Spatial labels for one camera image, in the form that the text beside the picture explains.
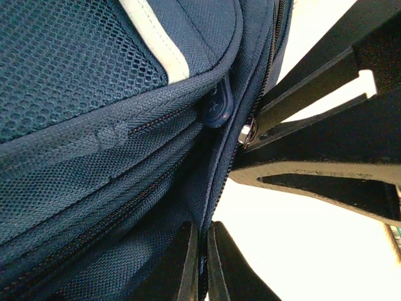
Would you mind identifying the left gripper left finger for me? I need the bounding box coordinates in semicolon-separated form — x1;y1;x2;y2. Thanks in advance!
128;221;199;301

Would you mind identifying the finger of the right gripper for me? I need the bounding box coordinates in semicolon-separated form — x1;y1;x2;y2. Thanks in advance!
230;125;400;221
247;1;400;151

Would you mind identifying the navy blue student backpack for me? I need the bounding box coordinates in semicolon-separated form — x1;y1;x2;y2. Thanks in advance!
1;1;294;300

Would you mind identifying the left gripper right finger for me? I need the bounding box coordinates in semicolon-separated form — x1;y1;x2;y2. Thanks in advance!
207;221;280;300

